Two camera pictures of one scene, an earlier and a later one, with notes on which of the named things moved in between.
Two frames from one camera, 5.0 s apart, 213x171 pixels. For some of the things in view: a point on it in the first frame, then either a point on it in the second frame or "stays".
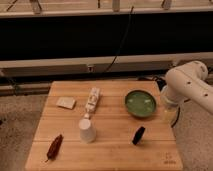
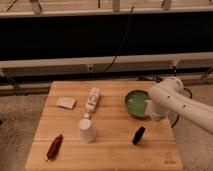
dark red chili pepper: (54, 148) stays
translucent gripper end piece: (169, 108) → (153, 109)
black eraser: (138, 135) stays
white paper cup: (88, 134) stays
